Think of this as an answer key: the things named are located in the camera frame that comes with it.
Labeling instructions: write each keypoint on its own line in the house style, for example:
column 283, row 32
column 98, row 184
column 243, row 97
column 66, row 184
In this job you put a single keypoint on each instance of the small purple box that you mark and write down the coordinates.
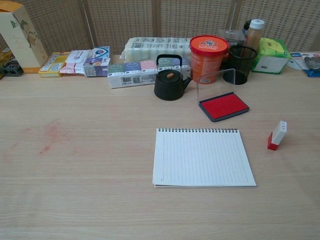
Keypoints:
column 95, row 67

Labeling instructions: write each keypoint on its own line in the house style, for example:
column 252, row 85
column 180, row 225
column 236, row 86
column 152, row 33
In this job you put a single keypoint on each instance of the white spiral lined notebook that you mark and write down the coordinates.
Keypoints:
column 200, row 160

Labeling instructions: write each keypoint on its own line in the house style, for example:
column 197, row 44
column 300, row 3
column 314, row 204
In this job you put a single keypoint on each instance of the blue and white box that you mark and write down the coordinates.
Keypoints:
column 101, row 52

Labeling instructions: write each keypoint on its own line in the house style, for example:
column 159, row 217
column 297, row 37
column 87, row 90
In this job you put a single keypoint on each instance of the wooden folding screen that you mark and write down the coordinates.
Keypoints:
column 125, row 20

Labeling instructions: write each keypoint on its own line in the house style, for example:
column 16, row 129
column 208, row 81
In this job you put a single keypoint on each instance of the red ink pad clear lid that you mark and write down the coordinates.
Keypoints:
column 222, row 106

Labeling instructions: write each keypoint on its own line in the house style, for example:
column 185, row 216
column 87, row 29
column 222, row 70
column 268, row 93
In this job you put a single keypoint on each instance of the clear plastic box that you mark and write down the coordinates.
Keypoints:
column 231, row 37

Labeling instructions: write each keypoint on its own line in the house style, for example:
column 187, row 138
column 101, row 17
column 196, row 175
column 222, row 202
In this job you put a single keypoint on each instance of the colourful pocket tissue multipack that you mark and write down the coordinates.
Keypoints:
column 130, row 73

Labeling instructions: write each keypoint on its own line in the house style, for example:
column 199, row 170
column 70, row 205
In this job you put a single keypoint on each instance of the long clear-wrapped tissue pack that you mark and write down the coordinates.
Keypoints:
column 150, row 47

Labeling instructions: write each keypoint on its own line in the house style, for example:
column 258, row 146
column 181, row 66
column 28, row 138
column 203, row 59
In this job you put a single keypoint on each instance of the black mesh pen holder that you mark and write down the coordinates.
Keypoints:
column 240, row 67

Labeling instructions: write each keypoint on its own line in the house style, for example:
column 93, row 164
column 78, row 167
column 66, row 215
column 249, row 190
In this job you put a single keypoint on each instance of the yellow cardboard box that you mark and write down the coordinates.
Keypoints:
column 51, row 66

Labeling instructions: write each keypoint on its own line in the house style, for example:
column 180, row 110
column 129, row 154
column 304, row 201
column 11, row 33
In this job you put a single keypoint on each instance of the orange snack tub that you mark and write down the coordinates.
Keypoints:
column 207, row 60

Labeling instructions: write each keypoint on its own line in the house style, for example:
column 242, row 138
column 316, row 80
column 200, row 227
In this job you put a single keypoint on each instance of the brown bottle white cap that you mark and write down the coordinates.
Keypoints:
column 254, row 35

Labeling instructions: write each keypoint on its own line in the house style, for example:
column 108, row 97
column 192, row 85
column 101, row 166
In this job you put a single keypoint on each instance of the pink wet wipes pack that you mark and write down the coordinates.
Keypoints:
column 73, row 63

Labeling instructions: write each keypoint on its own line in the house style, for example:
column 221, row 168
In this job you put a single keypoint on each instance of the black teapot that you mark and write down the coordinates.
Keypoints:
column 168, row 88

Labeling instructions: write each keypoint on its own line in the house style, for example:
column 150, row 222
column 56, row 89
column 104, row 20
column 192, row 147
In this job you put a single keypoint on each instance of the red and white stamp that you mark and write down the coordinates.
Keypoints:
column 278, row 135

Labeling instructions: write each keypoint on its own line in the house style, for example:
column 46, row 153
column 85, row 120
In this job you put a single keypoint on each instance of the gold foil packet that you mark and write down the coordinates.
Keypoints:
column 5, row 56

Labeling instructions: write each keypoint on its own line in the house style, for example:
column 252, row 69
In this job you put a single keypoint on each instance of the tall cream gift box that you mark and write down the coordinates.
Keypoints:
column 20, row 42

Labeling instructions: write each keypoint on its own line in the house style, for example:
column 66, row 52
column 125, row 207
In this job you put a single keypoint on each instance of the green tissue box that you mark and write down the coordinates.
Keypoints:
column 271, row 55

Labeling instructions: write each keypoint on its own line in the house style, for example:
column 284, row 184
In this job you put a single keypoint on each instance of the blue blister card pack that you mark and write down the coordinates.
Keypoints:
column 311, row 71

